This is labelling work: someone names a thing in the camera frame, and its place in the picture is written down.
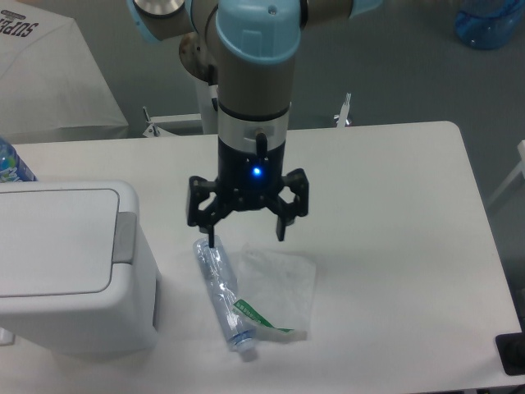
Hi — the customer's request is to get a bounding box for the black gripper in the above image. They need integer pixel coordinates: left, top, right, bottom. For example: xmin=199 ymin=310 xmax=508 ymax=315
xmin=186 ymin=140 xmax=308 ymax=248

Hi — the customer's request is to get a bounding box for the white plastic trash can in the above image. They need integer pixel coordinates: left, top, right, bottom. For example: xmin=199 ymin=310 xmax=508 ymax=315
xmin=1 ymin=181 xmax=161 ymax=354

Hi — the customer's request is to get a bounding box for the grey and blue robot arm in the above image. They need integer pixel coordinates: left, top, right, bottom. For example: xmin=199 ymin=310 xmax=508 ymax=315
xmin=127 ymin=1 xmax=378 ymax=240

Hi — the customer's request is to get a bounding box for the crushed clear plastic bottle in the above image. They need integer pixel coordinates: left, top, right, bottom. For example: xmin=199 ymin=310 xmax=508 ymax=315
xmin=193 ymin=236 xmax=257 ymax=362

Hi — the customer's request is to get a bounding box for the clear plastic bag green label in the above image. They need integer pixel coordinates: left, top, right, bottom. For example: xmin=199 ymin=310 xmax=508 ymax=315
xmin=233 ymin=244 xmax=317 ymax=343

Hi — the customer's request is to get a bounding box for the white printed cloth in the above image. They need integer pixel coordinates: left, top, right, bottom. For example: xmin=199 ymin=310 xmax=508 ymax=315
xmin=1 ymin=1 xmax=128 ymax=144

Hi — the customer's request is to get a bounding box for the blue labelled drink bottle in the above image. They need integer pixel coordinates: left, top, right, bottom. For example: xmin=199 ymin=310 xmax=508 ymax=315
xmin=1 ymin=138 xmax=38 ymax=183

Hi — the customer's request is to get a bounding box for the black device at table edge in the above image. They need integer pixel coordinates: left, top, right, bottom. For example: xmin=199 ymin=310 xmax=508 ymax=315
xmin=495 ymin=332 xmax=524 ymax=376

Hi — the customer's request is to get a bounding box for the blue water jug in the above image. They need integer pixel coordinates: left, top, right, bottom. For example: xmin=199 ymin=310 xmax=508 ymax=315
xmin=454 ymin=1 xmax=524 ymax=50

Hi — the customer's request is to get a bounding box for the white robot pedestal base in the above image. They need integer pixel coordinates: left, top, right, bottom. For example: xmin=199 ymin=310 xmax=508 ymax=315
xmin=141 ymin=34 xmax=354 ymax=138

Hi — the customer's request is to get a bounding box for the white frame at right edge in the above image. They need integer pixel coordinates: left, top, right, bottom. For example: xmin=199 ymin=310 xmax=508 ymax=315
xmin=486 ymin=140 xmax=524 ymax=213

